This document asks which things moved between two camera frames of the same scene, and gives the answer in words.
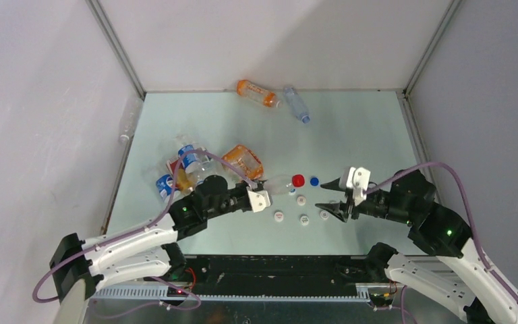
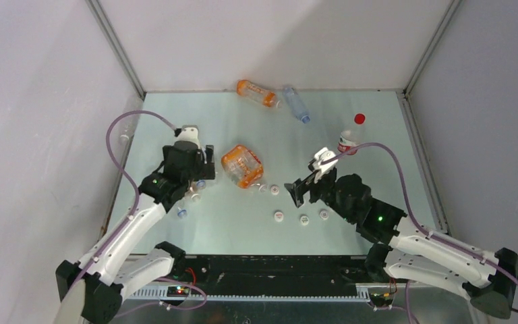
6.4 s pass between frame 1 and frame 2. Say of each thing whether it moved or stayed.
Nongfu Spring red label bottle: moved
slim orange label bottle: stayed
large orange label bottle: stayed
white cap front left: stayed
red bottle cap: moved
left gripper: moved
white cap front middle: stayed
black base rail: stayed
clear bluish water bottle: stayed
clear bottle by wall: stayed
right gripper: moved
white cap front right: stayed
